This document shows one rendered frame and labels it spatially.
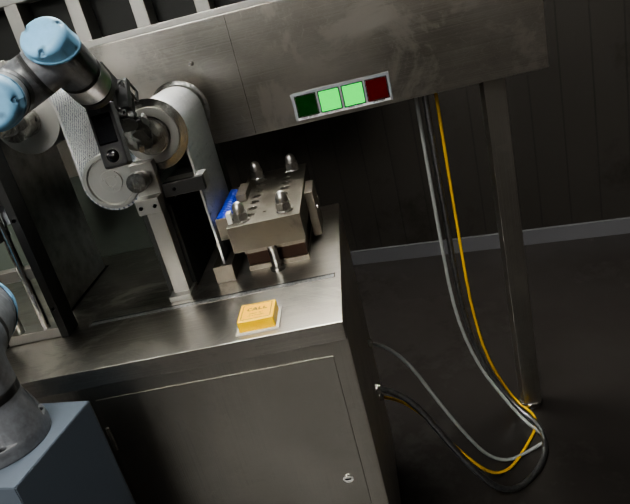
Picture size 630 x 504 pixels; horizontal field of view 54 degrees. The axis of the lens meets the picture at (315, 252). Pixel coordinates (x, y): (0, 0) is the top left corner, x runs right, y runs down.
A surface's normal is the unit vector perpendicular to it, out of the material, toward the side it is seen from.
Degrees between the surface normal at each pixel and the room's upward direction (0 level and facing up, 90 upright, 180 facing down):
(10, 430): 72
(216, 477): 90
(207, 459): 90
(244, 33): 90
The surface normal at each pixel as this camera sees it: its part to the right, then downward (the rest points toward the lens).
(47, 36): -0.17, -0.27
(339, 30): -0.03, 0.39
